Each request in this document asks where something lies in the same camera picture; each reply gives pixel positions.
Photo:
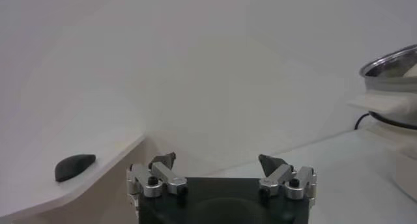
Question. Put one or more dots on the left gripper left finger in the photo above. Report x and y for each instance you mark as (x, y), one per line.
(145, 176)

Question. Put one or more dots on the black computer mouse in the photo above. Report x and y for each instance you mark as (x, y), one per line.
(73, 166)

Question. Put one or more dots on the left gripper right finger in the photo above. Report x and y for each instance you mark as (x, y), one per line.
(303, 179)

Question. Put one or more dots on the small white side table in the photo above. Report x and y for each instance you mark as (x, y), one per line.
(32, 147)

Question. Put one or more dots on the perforated steel steamer basket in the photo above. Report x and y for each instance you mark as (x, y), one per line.
(391, 82)

